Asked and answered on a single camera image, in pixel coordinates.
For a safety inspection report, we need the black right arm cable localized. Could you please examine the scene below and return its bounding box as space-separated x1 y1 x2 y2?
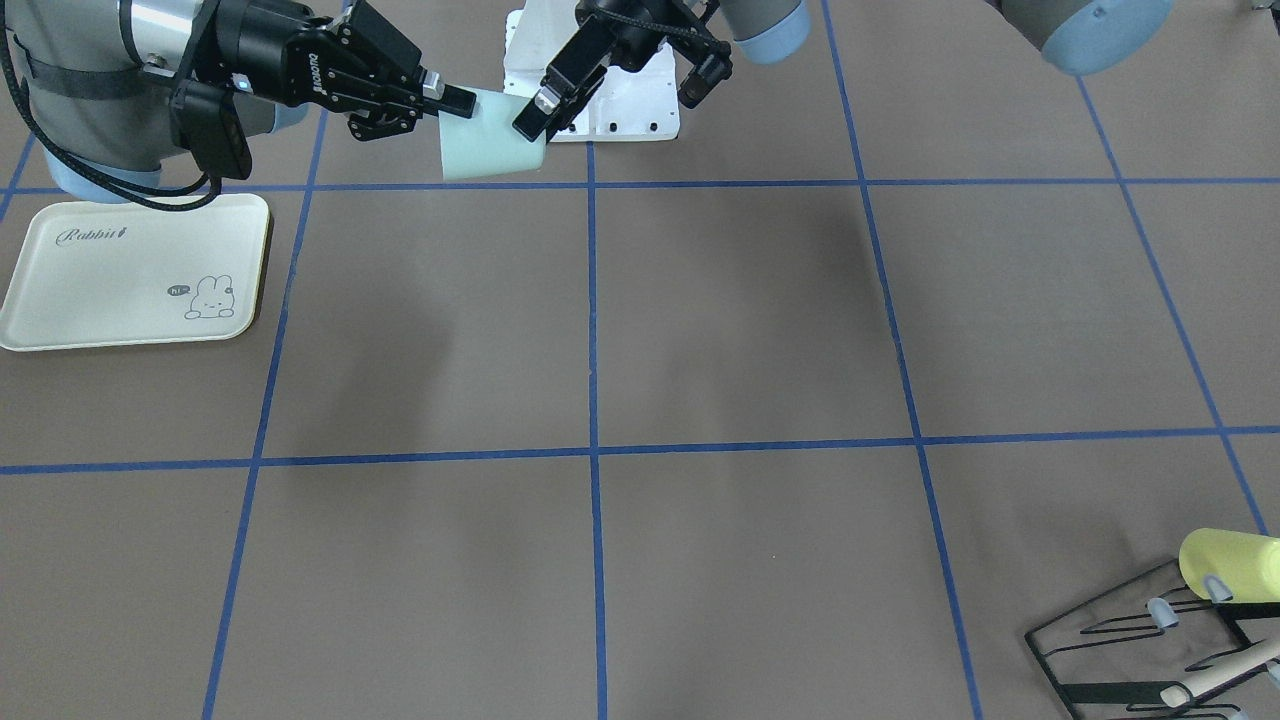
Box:
0 29 223 213

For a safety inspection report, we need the white central pedestal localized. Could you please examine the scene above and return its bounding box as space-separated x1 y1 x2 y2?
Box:
503 1 681 143

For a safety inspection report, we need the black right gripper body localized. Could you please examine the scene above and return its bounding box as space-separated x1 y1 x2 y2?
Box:
215 1 424 114

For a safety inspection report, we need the black wire cup rack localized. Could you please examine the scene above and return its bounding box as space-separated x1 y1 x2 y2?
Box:
1023 559 1277 719

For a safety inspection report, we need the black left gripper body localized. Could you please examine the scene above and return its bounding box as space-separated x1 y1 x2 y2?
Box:
575 1 721 76

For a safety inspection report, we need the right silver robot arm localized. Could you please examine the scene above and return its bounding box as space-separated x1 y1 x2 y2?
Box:
3 1 477 210

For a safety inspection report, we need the cream rabbit tray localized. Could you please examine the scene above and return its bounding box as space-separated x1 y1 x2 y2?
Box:
1 193 273 352

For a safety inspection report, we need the pale green cup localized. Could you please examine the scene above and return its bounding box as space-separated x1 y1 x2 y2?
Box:
438 88 547 182

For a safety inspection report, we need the yellow cup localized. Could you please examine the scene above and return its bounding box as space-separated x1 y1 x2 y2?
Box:
1178 528 1279 603

